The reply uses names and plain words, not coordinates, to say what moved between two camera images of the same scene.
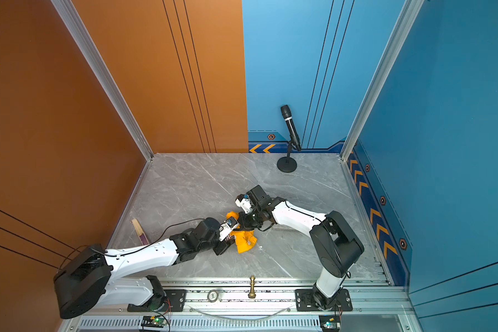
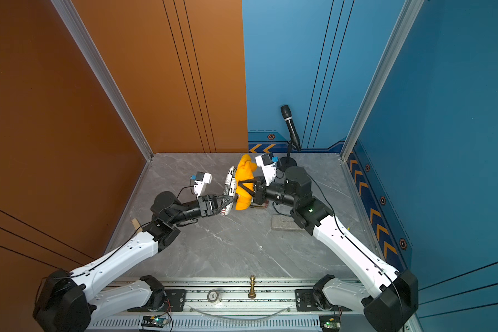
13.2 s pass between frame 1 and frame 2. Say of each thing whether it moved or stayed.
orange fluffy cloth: moved
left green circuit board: stayed
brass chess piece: stayed
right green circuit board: stayed
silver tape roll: stayed
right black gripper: moved
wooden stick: stayed
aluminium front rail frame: stayed
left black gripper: moved
